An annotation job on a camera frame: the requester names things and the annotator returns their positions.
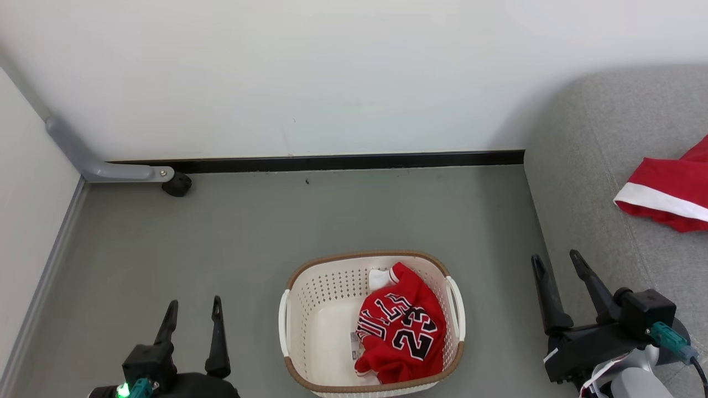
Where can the red number 23 jersey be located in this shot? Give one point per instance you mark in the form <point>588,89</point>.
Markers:
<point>404,326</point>

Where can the grey fabric sofa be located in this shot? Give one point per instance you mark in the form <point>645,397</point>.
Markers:
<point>608,193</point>

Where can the grey metal frame leg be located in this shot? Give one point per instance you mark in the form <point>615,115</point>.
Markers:
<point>88,160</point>

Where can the red shorts with white stripe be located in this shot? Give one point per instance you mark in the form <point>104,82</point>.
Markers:
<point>669,188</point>

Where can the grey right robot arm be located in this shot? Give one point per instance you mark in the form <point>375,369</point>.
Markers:
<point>636,376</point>

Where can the white perforated laundry basket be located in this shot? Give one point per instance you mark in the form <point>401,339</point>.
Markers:
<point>326,331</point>

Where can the paper label sticker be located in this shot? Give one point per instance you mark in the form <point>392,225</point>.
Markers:
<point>355,345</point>

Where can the grey partition base strip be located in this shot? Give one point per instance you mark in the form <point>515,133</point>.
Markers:
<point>44,287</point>

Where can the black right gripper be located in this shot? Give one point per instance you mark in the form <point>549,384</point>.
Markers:
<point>608,337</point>

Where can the black caster wheel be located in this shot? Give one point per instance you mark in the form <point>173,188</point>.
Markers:
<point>177,184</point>

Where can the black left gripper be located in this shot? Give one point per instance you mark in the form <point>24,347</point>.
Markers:
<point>182,384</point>

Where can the black wall baseboard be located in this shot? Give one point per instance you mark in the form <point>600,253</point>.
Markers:
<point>332,162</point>

